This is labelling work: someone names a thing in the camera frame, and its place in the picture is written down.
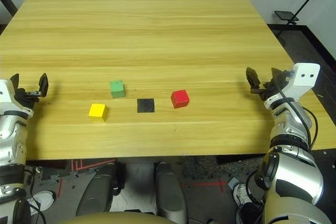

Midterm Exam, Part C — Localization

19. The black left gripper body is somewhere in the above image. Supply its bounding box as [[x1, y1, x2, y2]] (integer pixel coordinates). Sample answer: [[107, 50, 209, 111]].
[[15, 87, 43, 110]]

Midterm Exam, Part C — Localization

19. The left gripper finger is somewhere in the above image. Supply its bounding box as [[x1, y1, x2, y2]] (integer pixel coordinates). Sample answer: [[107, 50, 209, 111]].
[[9, 73, 20, 90], [38, 72, 49, 98]]

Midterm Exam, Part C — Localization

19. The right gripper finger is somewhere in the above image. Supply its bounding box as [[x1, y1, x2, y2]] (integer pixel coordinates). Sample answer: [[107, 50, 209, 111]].
[[271, 67, 288, 86], [245, 67, 261, 90]]

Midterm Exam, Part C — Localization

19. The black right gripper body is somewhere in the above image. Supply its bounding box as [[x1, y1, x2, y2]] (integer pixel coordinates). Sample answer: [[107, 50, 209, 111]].
[[250, 71, 292, 102]]

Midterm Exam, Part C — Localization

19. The yellow wooden block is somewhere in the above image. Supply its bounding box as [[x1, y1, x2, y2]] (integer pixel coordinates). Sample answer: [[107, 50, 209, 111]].
[[88, 103, 109, 123]]

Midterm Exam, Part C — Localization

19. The green wooden block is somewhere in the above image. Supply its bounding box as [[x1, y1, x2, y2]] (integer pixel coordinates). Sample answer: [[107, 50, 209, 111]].
[[109, 79, 126, 100]]

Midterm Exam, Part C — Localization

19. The red wooden block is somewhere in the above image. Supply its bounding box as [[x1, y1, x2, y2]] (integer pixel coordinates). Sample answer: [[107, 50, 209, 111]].
[[170, 89, 191, 110]]

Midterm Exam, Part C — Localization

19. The black flat plate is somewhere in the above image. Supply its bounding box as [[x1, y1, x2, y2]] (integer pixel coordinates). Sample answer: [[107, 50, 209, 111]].
[[274, 10, 300, 22]]

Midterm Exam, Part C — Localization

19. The black square table mark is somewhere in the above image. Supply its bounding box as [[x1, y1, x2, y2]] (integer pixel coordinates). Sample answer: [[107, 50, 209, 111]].
[[136, 98, 156, 114]]

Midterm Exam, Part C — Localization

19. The white sneaker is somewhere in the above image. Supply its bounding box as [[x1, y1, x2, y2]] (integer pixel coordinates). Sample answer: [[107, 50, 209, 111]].
[[25, 190, 57, 216], [233, 183, 254, 212]]

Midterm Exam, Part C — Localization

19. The small grey floor box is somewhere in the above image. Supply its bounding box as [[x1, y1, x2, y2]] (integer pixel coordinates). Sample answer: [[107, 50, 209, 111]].
[[226, 177, 241, 191]]

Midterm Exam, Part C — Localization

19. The grey robot left thigh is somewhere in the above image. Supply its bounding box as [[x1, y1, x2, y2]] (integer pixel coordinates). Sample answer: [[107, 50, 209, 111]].
[[75, 163, 124, 217]]

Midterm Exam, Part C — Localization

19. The grey robot thigh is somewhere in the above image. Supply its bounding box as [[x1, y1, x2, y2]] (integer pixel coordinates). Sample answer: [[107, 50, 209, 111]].
[[155, 162, 189, 224], [75, 163, 124, 217]]

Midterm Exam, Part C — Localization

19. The grey robot right thigh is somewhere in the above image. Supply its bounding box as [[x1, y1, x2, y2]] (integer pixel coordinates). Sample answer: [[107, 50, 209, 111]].
[[155, 162, 189, 224]]

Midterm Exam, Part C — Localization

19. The tan robot torso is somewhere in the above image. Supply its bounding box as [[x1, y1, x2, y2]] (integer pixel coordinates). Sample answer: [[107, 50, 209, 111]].
[[55, 211, 170, 224]]

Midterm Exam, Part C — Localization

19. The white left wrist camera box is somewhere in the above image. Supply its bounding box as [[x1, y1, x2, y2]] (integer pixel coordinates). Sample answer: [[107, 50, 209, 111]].
[[0, 79, 14, 104]]

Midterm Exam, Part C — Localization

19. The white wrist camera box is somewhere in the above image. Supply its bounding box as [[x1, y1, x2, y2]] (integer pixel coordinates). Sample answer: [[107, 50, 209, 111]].
[[0, 79, 14, 104], [287, 62, 321, 96]]

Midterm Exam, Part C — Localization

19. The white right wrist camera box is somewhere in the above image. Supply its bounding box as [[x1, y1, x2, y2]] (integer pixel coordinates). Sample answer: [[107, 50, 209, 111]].
[[287, 62, 321, 96]]

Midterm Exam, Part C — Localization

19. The black metal table frame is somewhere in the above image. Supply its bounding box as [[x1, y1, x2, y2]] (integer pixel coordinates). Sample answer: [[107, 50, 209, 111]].
[[0, 0, 18, 17]]

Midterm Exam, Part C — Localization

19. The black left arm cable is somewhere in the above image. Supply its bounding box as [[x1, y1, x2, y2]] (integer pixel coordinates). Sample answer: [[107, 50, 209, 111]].
[[25, 197, 47, 224]]

